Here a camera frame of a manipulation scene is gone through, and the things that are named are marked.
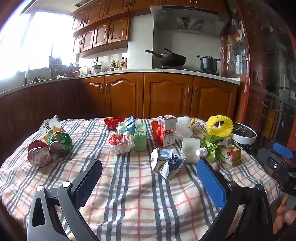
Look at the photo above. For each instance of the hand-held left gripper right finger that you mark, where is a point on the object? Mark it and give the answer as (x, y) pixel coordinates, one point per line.
(210, 183)

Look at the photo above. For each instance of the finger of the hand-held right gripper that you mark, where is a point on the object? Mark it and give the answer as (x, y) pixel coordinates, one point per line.
(264, 155)
(283, 151)

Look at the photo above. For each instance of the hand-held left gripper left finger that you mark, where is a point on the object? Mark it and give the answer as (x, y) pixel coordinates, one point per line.
(87, 180)

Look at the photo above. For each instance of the green drink pouch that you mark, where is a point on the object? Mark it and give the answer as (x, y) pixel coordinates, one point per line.
(219, 150)

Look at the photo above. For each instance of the white plastic bottle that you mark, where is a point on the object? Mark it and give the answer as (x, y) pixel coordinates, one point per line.
(189, 150)

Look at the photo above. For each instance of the crushed green can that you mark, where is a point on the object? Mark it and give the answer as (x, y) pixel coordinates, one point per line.
(60, 143)

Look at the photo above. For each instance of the blue white wrapper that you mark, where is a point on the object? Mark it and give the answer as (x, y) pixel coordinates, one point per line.
(168, 162)

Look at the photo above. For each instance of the red white paper cup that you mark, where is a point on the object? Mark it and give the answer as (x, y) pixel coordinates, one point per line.
(120, 143)

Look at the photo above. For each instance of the yellow foam fruit net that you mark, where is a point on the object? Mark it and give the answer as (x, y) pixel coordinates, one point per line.
(219, 129)

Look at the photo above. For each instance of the crushed red can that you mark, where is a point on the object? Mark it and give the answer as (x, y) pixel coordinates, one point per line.
(38, 155)

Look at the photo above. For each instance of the white foam fruit net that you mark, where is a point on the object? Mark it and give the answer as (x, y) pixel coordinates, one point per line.
(183, 127)

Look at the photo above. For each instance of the red wrapper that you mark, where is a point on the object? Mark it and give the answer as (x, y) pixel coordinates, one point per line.
(112, 122)

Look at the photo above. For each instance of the white red milk carton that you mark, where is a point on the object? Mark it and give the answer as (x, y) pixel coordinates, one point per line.
(168, 134)

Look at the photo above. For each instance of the white yellow snack packet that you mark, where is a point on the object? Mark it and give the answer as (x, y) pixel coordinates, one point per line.
(49, 126)

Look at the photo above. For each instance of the green drink carton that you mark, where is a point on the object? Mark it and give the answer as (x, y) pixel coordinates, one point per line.
(140, 138)

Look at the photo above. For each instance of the blue green snack packet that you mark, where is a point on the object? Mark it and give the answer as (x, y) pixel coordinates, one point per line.
(127, 125)

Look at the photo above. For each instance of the person's right hand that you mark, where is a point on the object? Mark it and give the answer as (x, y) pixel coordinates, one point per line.
(283, 215)

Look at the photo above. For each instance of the plaid tablecloth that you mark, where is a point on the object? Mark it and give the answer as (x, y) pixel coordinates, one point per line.
(129, 199)

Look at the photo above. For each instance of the glass cabinet door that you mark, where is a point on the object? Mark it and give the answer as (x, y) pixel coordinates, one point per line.
(268, 69)

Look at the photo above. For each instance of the wooden lower cabinets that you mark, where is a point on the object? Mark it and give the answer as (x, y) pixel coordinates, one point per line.
(161, 95)

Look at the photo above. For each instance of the wooden cabinets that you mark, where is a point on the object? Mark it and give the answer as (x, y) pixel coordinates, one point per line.
(101, 30)
(161, 95)

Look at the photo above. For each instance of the steel cooking pot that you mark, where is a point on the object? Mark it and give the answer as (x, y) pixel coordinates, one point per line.
(208, 63)

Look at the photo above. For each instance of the white kitchen countertop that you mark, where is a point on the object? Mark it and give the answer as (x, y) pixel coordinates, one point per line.
(111, 73)

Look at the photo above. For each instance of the gas stove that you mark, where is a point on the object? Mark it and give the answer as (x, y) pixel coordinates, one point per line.
(189, 69)

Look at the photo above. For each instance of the glass bottle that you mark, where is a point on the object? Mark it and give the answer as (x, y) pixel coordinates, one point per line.
(27, 77)

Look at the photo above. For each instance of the cluster of condiment bottles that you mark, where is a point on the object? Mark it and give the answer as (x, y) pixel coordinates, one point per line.
(118, 64)

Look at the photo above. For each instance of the black wok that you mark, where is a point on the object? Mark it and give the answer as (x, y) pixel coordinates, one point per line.
(172, 59)

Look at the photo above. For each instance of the kitchen window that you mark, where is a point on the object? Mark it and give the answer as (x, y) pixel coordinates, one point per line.
(37, 41)

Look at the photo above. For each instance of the wooden upper cabinets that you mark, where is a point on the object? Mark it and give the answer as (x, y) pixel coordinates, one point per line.
(101, 30)

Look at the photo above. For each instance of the steel range hood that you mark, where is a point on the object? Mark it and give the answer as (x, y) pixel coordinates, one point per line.
(189, 20)

